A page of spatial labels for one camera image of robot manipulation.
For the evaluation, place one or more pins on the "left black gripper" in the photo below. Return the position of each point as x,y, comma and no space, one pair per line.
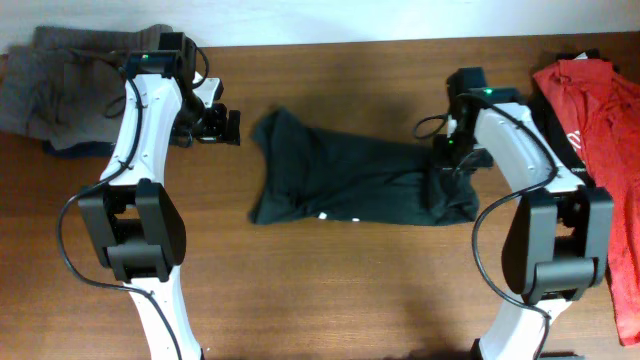
216,130

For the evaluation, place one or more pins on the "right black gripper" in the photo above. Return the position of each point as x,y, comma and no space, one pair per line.
443,158

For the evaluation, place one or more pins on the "black Nike t-shirt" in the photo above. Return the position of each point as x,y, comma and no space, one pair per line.
330,175

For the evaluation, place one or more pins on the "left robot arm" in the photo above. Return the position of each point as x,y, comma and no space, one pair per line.
135,229

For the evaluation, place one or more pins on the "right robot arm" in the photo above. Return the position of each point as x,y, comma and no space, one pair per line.
556,247

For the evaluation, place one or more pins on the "black logo t-shirt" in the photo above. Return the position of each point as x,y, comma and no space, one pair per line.
557,135

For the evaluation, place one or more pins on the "folded dark navy garment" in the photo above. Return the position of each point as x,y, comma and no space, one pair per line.
80,150

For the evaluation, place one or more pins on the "red mesh shirt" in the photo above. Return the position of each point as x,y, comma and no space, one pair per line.
623,253

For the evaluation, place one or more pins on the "folded grey shorts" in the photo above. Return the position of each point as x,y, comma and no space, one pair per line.
65,87

